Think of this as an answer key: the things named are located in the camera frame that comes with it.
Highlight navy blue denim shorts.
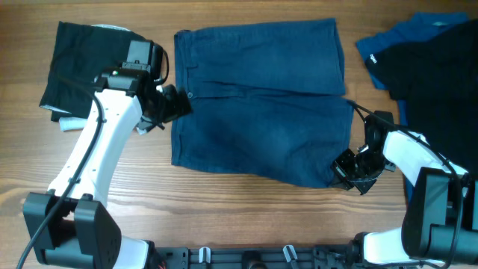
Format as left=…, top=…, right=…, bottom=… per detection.
left=171, top=19, right=353, bottom=188

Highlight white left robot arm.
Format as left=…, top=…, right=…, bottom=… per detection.
left=17, top=68, right=191, bottom=268

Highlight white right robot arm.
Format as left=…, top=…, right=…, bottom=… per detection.
left=331, top=111, right=477, bottom=268

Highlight folded light blue garment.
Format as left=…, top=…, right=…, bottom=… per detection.
left=58, top=117, right=87, bottom=132

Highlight black mesh shirt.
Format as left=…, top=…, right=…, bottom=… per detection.
left=365, top=19, right=477, bottom=173

